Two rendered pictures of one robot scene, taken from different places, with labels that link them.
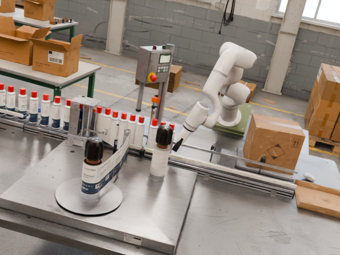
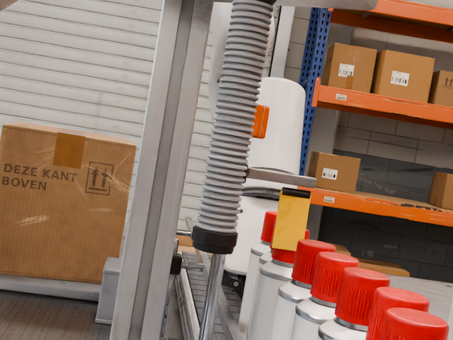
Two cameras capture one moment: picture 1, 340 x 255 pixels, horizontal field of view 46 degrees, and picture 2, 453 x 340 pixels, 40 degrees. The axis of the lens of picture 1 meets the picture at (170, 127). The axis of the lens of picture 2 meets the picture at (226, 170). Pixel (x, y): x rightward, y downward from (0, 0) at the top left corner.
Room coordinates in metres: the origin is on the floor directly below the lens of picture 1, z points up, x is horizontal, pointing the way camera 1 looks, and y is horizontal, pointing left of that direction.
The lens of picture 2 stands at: (2.41, 0.66, 1.16)
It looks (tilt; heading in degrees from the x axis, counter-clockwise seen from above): 3 degrees down; 255
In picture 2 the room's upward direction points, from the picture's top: 9 degrees clockwise
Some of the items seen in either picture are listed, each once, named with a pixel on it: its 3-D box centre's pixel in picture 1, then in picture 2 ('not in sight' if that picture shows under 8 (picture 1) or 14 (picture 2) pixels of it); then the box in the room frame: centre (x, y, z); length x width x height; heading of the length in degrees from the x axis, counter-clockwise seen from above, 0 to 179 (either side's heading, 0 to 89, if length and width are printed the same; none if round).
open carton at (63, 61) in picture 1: (57, 51); not in sight; (3.72, 1.17, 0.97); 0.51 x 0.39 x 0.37; 172
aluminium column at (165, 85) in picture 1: (161, 99); (168, 123); (2.31, 0.08, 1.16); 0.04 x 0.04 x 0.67; 82
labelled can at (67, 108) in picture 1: (68, 115); not in sight; (2.24, 0.62, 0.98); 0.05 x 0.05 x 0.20
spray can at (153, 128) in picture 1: (152, 135); (276, 328); (2.18, 0.09, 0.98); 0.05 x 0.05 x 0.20
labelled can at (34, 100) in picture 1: (33, 107); not in sight; (2.27, 0.84, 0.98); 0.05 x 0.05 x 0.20
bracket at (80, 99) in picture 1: (85, 100); not in sight; (2.13, 0.49, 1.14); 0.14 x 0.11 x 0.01; 82
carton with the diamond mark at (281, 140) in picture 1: (272, 143); (62, 196); (2.39, -0.66, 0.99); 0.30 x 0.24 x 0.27; 89
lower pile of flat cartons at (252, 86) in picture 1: (234, 88); not in sight; (6.62, -0.95, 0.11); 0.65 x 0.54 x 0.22; 74
